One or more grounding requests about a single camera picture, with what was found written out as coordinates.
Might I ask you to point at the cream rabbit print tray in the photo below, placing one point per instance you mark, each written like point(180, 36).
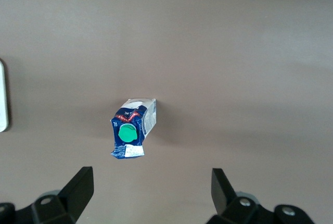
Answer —
point(3, 99)

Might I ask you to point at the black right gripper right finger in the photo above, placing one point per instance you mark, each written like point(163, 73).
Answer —
point(223, 198)

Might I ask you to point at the blue white milk carton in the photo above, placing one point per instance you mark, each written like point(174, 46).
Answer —
point(130, 119)

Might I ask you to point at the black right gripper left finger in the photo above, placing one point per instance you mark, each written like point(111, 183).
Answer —
point(75, 195)

